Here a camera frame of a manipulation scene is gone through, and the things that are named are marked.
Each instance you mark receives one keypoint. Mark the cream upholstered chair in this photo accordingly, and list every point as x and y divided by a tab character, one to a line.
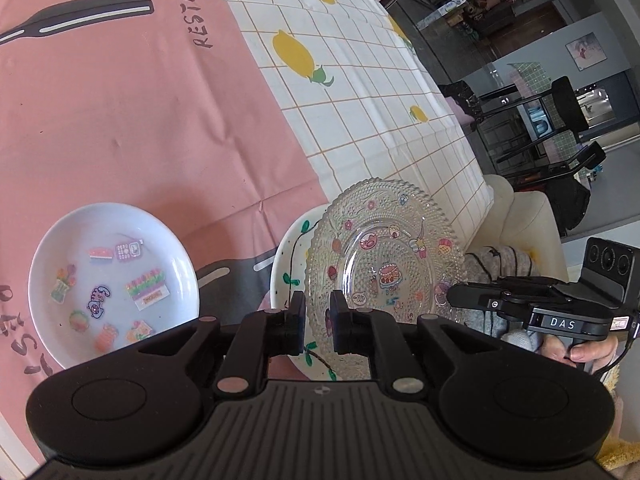
525	220

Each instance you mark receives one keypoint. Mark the black dining chair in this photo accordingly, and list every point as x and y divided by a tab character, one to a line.
567	102
575	200

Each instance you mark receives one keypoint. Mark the person's right hand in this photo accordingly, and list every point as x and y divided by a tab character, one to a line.
595	356

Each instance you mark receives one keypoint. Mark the person's grey striped sweater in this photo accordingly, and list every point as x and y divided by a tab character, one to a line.
482	267

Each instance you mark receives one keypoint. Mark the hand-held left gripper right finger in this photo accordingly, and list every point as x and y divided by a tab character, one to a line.
337	320

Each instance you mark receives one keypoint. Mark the pink restaurant placemat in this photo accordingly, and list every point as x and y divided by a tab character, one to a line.
125	110

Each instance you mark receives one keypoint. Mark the white lemon check tablecloth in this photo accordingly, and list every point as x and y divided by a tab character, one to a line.
350	110

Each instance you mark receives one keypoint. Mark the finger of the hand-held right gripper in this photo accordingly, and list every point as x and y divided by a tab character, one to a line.
475	297

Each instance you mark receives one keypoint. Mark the clear glass sticker plate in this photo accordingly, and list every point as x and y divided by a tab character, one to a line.
385	220

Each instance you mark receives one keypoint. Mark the white painted plate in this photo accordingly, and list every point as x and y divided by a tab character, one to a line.
290	260

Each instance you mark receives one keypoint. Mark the framed wall picture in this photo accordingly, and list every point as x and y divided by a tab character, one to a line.
582	51

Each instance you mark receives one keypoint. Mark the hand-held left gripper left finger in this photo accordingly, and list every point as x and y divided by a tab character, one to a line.
299	320

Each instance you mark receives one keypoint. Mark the white sticker plate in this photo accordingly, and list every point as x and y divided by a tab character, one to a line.
100	240

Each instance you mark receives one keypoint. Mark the yellow fleece cloth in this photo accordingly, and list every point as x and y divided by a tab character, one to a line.
625	435

